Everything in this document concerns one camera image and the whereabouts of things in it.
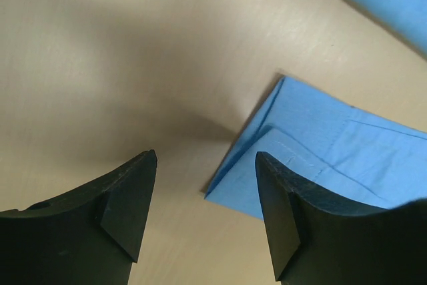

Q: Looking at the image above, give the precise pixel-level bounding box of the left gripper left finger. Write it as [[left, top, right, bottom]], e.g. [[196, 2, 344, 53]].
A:
[[1, 150, 157, 284]]

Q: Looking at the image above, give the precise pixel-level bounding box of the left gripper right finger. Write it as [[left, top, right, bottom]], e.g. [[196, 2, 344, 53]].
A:
[[256, 152, 426, 284]]

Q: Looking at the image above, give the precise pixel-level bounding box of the light blue long sleeve shirt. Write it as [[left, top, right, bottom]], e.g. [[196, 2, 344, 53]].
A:
[[205, 0, 426, 218]]

